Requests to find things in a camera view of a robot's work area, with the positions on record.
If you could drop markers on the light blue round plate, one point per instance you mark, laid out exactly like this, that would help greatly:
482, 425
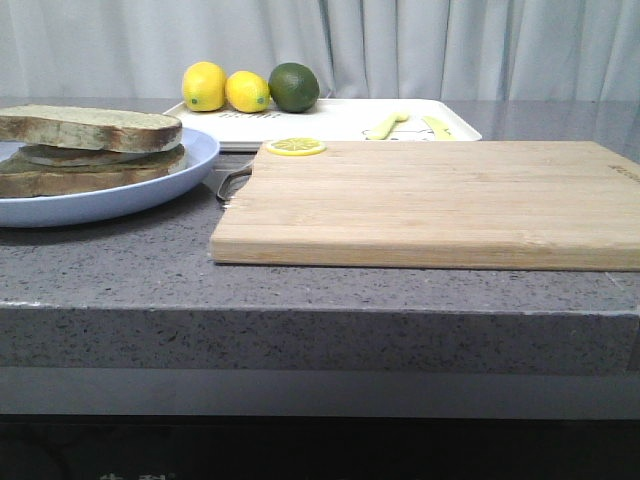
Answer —
202, 150

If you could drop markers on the bread slice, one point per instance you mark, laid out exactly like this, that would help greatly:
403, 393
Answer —
21, 178
90, 128

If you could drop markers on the fried egg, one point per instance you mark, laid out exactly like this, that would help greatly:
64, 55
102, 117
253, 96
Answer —
70, 157

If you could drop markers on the white rectangular tray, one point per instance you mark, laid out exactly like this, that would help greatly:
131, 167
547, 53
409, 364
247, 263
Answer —
328, 120

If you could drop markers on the lemon slice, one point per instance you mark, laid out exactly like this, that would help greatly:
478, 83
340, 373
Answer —
296, 146

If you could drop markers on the yellow plastic spoon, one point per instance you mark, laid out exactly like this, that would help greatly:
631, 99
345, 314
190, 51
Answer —
382, 130

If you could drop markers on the wooden cutting board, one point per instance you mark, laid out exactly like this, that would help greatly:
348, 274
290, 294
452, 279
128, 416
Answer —
516, 205

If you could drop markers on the green lime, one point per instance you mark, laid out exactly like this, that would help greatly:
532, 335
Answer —
294, 87

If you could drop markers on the yellow plastic knife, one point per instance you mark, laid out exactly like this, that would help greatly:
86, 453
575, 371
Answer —
441, 131

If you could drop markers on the right yellow lemon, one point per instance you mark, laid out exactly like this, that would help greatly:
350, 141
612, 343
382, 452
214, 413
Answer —
247, 92

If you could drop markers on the yellow lemon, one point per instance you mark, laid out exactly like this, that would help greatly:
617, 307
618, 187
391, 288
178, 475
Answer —
247, 92
203, 87

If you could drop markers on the left yellow lemon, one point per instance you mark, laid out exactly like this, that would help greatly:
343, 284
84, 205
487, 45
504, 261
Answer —
203, 87

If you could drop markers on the white curtain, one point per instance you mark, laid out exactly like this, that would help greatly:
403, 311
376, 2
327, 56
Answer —
449, 50

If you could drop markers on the metal cutting board handle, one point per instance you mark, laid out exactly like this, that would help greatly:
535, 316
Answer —
232, 183

